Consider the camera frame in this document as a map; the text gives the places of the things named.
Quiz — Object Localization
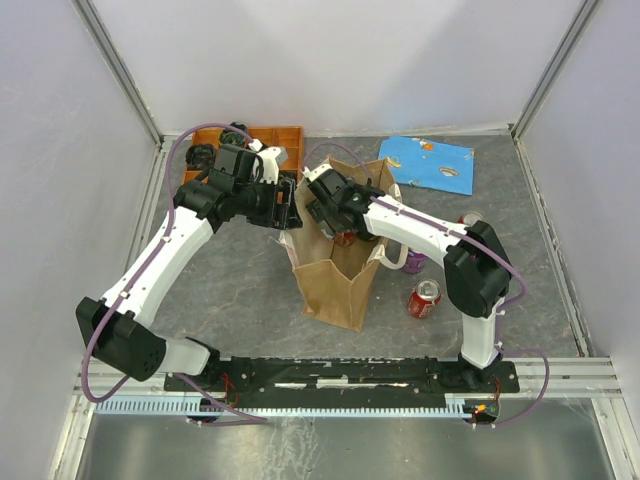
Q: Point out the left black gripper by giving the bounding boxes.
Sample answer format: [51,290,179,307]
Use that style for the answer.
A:
[235,175,304,231]

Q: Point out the red cola can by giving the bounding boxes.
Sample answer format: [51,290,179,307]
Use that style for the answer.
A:
[334,232,357,248]
[458,211,484,227]
[407,279,441,319]

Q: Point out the brown canvas tote bag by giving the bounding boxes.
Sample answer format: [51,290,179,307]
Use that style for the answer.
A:
[279,157,402,331]

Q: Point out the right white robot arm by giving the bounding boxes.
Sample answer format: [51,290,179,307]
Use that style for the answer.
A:
[303,164,512,391]

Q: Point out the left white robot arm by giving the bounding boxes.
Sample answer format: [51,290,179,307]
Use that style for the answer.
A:
[76,141,301,390]

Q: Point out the orange compartment tray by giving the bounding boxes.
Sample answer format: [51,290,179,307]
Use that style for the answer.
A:
[191,126,304,181]

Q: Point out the black rolled sock top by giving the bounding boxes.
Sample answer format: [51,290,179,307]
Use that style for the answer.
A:
[219,122,248,147]

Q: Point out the blue patterned cloth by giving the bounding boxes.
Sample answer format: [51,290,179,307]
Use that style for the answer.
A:
[378,136,475,196]

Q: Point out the purple soda can left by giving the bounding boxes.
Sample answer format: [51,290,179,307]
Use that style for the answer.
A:
[401,249,428,275]

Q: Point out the red cola can front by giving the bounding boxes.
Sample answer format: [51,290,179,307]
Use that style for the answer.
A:
[407,279,441,319]

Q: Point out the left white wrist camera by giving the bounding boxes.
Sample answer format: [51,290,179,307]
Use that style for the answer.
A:
[248,139,288,184]

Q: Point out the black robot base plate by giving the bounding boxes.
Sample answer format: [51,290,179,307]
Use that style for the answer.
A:
[194,357,520,410]

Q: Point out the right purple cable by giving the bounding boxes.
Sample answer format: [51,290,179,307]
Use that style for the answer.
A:
[301,142,551,427]

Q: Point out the purple cable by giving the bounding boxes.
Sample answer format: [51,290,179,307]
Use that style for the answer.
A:
[301,142,551,427]
[79,121,271,427]

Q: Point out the light blue cable duct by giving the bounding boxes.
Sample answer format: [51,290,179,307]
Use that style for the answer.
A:
[94,393,496,417]

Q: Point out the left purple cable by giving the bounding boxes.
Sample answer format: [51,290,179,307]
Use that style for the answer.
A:
[79,121,271,427]

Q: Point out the left aluminium frame post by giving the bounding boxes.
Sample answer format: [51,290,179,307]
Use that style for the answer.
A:
[71,0,163,144]

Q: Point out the aluminium frame post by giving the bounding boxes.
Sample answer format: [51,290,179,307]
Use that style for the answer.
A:
[71,0,163,144]
[510,0,601,141]

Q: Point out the right aluminium frame post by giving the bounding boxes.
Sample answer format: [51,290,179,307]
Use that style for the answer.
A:
[510,0,601,141]

